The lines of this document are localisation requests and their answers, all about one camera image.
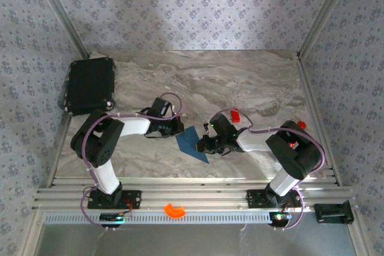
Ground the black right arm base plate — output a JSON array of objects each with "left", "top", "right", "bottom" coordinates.
[{"left": 246, "top": 189, "right": 302, "bottom": 209}]

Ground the blue cloth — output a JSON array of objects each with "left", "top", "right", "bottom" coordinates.
[{"left": 175, "top": 127, "right": 210, "bottom": 164}]

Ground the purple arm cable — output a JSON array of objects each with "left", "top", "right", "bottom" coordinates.
[
  {"left": 80, "top": 92, "right": 183, "bottom": 230},
  {"left": 220, "top": 109, "right": 326, "bottom": 230}
]

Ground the circuit board with green light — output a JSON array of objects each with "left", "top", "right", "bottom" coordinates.
[
  {"left": 100, "top": 212, "right": 133, "bottom": 224},
  {"left": 269, "top": 211, "right": 292, "bottom": 222}
]

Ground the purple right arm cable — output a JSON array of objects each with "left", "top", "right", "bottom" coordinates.
[{"left": 220, "top": 109, "right": 326, "bottom": 230}]

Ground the grey slotted cable duct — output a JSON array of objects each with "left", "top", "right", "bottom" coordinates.
[{"left": 43, "top": 211, "right": 271, "bottom": 225}]

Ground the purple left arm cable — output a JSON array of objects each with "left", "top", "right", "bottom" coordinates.
[{"left": 80, "top": 92, "right": 183, "bottom": 230}]

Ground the aluminium side rail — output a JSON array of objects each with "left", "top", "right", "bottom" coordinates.
[
  {"left": 44, "top": 115, "right": 74, "bottom": 189},
  {"left": 295, "top": 53, "right": 343, "bottom": 186}
]

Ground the black rectangular case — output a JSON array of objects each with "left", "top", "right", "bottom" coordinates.
[{"left": 64, "top": 56, "right": 116, "bottom": 116}]

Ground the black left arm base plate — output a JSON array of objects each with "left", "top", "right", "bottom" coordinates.
[{"left": 86, "top": 189, "right": 142, "bottom": 210}]

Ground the orange curved plastic piece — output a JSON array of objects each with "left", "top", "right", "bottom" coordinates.
[{"left": 163, "top": 203, "right": 187, "bottom": 219}]

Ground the black clamp block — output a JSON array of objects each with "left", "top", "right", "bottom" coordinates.
[{"left": 313, "top": 199, "right": 355, "bottom": 225}]

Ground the grey metal sheet panel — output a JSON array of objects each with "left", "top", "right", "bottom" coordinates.
[{"left": 37, "top": 223, "right": 359, "bottom": 256}]

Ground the aluminium corner post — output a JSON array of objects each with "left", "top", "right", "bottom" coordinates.
[
  {"left": 28, "top": 0, "right": 91, "bottom": 59},
  {"left": 298, "top": 0, "right": 356, "bottom": 59}
]

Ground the aluminium rail frame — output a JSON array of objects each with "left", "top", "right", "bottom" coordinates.
[{"left": 32, "top": 176, "right": 356, "bottom": 212}]

